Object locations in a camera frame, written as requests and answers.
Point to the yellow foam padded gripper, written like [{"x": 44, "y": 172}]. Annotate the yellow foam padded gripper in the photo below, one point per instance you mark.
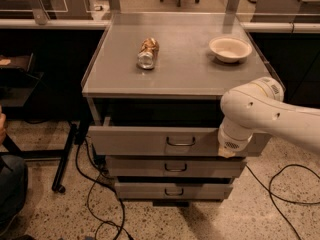
[{"x": 231, "y": 143}]

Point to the grey top drawer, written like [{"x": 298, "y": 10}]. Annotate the grey top drawer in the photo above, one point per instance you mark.
[{"x": 154, "y": 141}]

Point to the grey drawer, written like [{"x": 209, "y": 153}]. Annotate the grey drawer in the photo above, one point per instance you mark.
[
  {"x": 154, "y": 141},
  {"x": 175, "y": 167},
  {"x": 183, "y": 191}
]

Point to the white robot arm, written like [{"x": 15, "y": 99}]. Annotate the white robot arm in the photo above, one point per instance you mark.
[{"x": 258, "y": 107}]

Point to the grey drawer cabinet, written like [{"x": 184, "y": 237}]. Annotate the grey drawer cabinet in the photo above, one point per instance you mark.
[{"x": 182, "y": 90}]

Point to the grey bottom drawer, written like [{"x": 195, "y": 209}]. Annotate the grey bottom drawer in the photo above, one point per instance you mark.
[{"x": 183, "y": 191}]

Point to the grey middle drawer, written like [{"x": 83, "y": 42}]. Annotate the grey middle drawer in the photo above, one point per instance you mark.
[{"x": 175, "y": 167}]

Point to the person hand at edge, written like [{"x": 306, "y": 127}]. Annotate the person hand at edge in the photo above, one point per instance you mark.
[{"x": 3, "y": 132}]

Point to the white paper bowl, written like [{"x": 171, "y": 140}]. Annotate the white paper bowl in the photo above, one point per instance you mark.
[{"x": 230, "y": 49}]

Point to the crushed gold soda can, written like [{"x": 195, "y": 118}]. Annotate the crushed gold soda can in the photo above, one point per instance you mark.
[{"x": 147, "y": 56}]

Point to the black side table stand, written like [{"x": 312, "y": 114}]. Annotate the black side table stand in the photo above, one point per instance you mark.
[{"x": 18, "y": 82}]

